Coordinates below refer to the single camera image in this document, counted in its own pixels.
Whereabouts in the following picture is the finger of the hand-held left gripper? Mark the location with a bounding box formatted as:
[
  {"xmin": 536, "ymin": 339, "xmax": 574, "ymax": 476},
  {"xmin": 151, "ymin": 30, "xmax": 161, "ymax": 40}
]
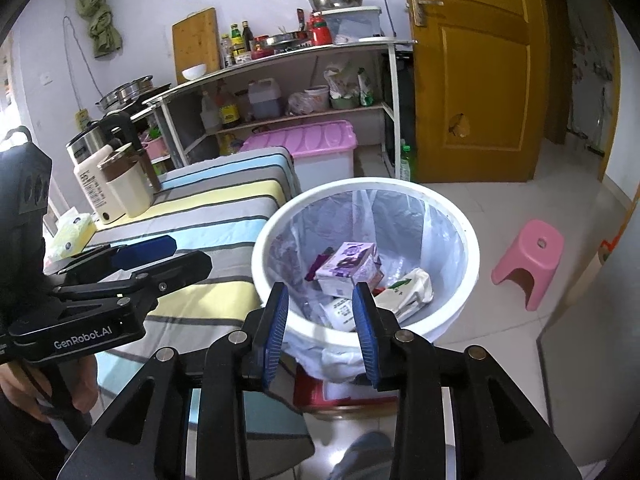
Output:
[
  {"xmin": 44, "ymin": 235, "xmax": 177, "ymax": 287},
  {"xmin": 51, "ymin": 250, "xmax": 214, "ymax": 312}
]

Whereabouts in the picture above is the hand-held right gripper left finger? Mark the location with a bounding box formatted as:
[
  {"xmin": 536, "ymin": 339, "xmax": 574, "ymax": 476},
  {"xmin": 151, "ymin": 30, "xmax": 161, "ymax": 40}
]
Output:
[{"xmin": 65, "ymin": 281, "xmax": 291, "ymax": 480}]

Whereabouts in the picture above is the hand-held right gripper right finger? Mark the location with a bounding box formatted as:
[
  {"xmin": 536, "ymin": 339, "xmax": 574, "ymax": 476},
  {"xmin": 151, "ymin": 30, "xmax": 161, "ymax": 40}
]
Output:
[{"xmin": 351, "ymin": 282, "xmax": 583, "ymax": 480}]

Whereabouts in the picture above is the white printed packet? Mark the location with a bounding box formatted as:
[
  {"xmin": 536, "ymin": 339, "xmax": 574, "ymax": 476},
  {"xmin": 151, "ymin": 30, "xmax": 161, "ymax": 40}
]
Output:
[{"xmin": 322, "ymin": 297, "xmax": 358, "ymax": 332}]

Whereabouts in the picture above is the white paper bag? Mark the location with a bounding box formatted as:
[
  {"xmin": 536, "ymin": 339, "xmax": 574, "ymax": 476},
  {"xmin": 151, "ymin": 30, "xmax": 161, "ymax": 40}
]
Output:
[{"xmin": 372, "ymin": 267, "xmax": 435, "ymax": 323}]

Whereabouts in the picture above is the white round bin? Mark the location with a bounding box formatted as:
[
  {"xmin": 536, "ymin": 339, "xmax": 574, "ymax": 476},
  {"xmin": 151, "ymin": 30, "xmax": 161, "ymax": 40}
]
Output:
[{"xmin": 251, "ymin": 176, "xmax": 481, "ymax": 356}]

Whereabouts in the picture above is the purple drink carton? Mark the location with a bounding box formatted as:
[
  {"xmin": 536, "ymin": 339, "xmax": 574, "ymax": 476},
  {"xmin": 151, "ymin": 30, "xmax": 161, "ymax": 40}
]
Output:
[{"xmin": 315, "ymin": 241, "xmax": 383, "ymax": 298}]

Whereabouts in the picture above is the purple snack wrapper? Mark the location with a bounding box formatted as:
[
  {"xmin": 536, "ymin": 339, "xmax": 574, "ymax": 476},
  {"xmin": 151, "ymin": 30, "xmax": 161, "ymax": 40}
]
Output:
[{"xmin": 306, "ymin": 247, "xmax": 335, "ymax": 281}]

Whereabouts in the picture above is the translucent bin liner bag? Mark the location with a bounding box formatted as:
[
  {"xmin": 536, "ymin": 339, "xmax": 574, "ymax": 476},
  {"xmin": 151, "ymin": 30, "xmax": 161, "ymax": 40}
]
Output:
[{"xmin": 265, "ymin": 187, "xmax": 468, "ymax": 381}]

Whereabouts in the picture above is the person's left hand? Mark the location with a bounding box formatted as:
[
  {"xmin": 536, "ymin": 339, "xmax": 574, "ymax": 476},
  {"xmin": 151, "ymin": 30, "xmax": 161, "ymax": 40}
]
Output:
[{"xmin": 0, "ymin": 359, "xmax": 100, "ymax": 424}]

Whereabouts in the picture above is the yellow green tissue pack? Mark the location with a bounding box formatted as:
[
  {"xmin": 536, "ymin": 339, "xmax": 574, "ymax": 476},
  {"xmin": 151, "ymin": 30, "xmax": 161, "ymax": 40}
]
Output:
[{"xmin": 45, "ymin": 212, "xmax": 97, "ymax": 263}]

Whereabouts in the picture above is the cream and brown kettle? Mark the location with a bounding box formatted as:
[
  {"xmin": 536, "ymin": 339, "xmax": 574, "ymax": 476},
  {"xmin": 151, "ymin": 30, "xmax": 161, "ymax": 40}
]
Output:
[{"xmin": 97, "ymin": 142, "xmax": 153, "ymax": 218}]

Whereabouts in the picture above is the white thermos 55 label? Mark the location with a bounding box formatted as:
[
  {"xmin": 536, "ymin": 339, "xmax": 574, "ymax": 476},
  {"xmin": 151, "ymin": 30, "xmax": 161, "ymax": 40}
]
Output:
[{"xmin": 73, "ymin": 144, "xmax": 126, "ymax": 225}]

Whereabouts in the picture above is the striped tablecloth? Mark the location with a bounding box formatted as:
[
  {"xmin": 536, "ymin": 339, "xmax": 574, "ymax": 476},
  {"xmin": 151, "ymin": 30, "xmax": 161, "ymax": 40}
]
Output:
[{"xmin": 82, "ymin": 147, "xmax": 316, "ymax": 461}]

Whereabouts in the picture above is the pink plastic basket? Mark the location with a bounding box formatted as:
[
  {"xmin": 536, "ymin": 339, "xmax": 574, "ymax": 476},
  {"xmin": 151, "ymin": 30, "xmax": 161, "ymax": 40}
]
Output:
[{"xmin": 142, "ymin": 137, "xmax": 169, "ymax": 162}]

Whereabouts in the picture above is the person's leg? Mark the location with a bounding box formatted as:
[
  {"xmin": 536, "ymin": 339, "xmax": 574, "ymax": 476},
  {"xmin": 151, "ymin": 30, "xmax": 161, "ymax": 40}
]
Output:
[{"xmin": 327, "ymin": 432, "xmax": 396, "ymax": 480}]

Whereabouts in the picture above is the yellow oil bottle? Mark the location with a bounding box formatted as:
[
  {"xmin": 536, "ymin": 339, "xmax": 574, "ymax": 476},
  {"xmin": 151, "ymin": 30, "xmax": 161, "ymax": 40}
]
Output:
[{"xmin": 218, "ymin": 132, "xmax": 243, "ymax": 157}]

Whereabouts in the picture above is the clear plastic bottle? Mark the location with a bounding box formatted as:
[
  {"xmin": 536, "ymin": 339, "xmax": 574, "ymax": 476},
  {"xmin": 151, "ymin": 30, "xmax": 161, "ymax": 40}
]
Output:
[{"xmin": 200, "ymin": 91, "xmax": 223, "ymax": 133}]

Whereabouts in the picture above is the amber oil bottle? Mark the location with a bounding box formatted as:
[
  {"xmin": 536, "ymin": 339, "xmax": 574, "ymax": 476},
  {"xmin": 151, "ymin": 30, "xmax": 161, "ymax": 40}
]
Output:
[{"xmin": 218, "ymin": 92, "xmax": 242, "ymax": 129}]

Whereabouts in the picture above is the pink lidded storage box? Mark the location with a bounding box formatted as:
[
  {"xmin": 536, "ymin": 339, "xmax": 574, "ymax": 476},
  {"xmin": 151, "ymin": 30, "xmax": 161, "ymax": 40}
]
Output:
[{"xmin": 240, "ymin": 120, "xmax": 359, "ymax": 193}]

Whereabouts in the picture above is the pink plastic stool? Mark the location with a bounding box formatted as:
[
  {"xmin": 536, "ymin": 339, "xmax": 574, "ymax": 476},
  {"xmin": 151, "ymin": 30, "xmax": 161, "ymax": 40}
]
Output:
[{"xmin": 491, "ymin": 219, "xmax": 565, "ymax": 311}]

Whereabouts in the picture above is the green hanging cloth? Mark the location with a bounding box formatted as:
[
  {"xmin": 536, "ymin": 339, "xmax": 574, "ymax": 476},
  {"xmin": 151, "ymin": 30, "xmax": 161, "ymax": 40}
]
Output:
[{"xmin": 76, "ymin": 0, "xmax": 123, "ymax": 58}]

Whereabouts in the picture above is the wooden cutting board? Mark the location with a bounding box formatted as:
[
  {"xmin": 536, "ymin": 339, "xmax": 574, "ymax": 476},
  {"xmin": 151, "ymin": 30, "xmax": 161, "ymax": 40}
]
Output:
[{"xmin": 172, "ymin": 7, "xmax": 222, "ymax": 85}]

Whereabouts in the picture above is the small white pail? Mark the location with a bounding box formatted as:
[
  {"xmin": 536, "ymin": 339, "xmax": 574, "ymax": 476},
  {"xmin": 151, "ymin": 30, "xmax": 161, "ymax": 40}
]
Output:
[{"xmin": 303, "ymin": 85, "xmax": 331, "ymax": 112}]

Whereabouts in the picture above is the white refrigerator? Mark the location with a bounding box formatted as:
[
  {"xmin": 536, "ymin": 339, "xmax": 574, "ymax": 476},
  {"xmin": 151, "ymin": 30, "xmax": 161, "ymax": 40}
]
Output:
[{"xmin": 537, "ymin": 200, "xmax": 640, "ymax": 476}]

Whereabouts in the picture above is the green basin with bags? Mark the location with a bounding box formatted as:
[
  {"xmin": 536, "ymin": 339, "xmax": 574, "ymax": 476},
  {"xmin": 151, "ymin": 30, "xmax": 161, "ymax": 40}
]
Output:
[{"xmin": 324, "ymin": 62, "xmax": 375, "ymax": 110}]

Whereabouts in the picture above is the white shelf unit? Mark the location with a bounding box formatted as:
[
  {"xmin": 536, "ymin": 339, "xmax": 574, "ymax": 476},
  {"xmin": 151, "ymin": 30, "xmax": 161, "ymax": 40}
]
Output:
[{"xmin": 145, "ymin": 37, "xmax": 418, "ymax": 181}]

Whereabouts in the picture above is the steel pan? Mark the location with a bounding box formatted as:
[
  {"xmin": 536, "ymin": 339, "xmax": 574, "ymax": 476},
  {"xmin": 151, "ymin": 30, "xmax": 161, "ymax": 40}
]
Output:
[{"xmin": 263, "ymin": 32, "xmax": 308, "ymax": 53}]

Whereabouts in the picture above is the red plastic bottle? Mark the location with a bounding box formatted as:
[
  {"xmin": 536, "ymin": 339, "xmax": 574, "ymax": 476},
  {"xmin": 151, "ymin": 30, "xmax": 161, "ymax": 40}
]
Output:
[{"xmin": 309, "ymin": 14, "xmax": 333, "ymax": 46}]

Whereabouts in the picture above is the yellow wooden door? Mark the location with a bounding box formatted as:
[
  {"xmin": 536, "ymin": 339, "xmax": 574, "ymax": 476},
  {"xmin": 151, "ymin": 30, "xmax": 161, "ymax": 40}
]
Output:
[{"xmin": 400, "ymin": 0, "xmax": 546, "ymax": 183}]

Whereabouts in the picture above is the clear white lidded container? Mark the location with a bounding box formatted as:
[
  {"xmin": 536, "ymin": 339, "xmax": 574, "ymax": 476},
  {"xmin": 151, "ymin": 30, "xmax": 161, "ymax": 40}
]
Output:
[{"xmin": 320, "ymin": 6, "xmax": 382, "ymax": 43}]

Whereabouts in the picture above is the stainless black handled kettle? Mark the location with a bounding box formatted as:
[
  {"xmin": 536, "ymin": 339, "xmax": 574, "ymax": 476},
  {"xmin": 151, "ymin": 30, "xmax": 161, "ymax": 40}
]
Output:
[{"xmin": 66, "ymin": 114, "xmax": 162, "ymax": 193}]

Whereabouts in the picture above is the black wall cable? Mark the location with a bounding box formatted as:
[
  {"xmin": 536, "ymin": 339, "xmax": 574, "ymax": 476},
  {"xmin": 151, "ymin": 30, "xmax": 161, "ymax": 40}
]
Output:
[{"xmin": 62, "ymin": 16, "xmax": 108, "ymax": 111}]

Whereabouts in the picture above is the brass door handle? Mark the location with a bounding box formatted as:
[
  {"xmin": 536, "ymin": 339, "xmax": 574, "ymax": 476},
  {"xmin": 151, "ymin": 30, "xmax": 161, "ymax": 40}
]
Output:
[{"xmin": 406, "ymin": 0, "xmax": 443, "ymax": 27}]

